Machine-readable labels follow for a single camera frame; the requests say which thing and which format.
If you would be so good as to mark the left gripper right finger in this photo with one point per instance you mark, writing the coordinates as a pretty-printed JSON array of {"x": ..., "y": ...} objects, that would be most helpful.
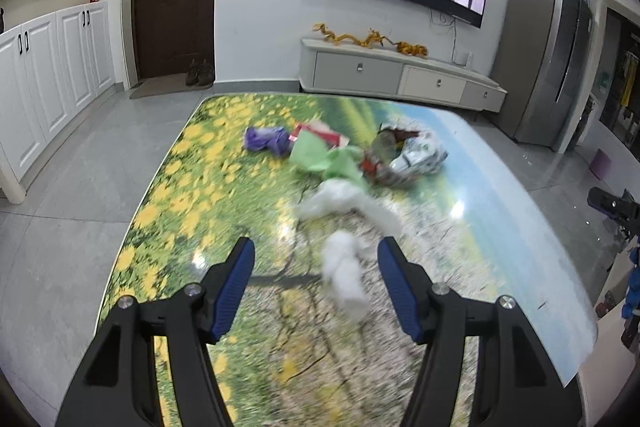
[{"x": 516, "y": 383}]

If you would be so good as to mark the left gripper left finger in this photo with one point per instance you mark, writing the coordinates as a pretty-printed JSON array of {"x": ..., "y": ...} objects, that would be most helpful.
[{"x": 115, "y": 383}]

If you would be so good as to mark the silver printed foil bag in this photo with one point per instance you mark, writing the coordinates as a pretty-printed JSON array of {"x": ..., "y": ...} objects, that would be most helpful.
[{"x": 423, "y": 154}]

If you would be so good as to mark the white plastic bag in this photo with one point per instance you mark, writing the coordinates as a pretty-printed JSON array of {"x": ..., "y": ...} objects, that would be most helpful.
[{"x": 341, "y": 272}]

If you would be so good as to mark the brown chip bag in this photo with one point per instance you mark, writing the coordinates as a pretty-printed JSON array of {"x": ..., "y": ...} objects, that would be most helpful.
[{"x": 390, "y": 141}]

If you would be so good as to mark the small purple wrapper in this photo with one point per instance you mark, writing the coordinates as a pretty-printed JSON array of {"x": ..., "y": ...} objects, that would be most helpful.
[{"x": 275, "y": 139}]

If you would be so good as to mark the pink tissue pack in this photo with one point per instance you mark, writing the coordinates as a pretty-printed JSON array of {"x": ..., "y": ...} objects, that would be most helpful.
[{"x": 329, "y": 136}]

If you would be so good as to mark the green paper sheet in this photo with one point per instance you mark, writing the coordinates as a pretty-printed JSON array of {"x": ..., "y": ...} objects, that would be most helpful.
[{"x": 312, "y": 155}]

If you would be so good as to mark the grey refrigerator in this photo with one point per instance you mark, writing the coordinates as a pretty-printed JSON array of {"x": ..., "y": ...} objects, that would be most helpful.
[{"x": 541, "y": 54}]

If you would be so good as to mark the golden dragon ornament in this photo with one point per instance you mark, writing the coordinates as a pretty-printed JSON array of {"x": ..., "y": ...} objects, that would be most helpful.
[{"x": 374, "y": 38}]

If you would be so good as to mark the pair of dark shoes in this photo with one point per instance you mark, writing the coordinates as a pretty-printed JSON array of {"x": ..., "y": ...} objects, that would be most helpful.
[{"x": 200, "y": 74}]

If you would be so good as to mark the white TV console cabinet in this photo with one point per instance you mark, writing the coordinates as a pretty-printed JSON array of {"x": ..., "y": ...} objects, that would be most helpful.
[{"x": 331, "y": 69}]

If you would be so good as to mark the white lower shoe cabinets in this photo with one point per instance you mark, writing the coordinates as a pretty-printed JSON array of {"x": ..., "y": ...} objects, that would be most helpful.
[{"x": 52, "y": 67}]

